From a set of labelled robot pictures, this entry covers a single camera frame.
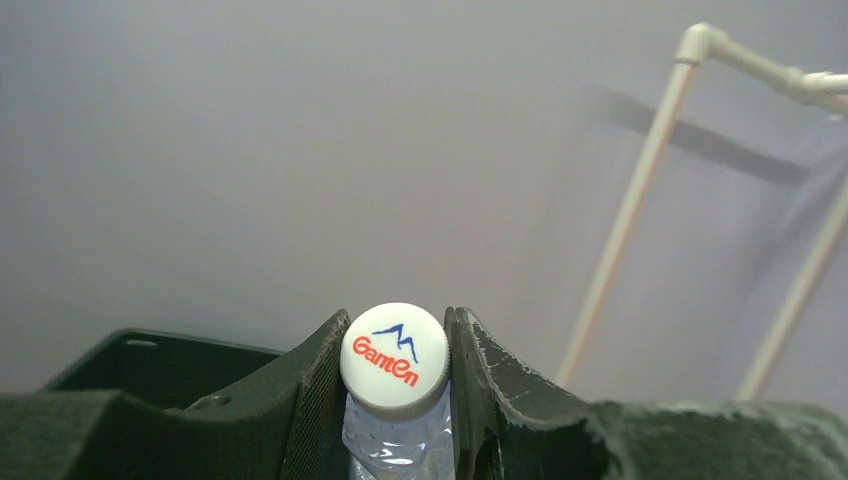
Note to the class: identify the white PVC pipe frame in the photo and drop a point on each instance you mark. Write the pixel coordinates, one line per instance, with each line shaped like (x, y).
(717, 265)

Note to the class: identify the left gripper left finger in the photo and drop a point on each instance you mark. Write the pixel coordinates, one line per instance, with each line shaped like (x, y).
(283, 421)

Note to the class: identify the clear bottle blue cap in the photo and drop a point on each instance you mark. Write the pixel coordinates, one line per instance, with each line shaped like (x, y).
(395, 364)

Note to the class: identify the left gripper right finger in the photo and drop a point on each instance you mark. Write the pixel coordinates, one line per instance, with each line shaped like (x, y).
(511, 422)

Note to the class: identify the dark green trash bin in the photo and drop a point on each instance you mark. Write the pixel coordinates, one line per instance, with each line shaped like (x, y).
(153, 364)

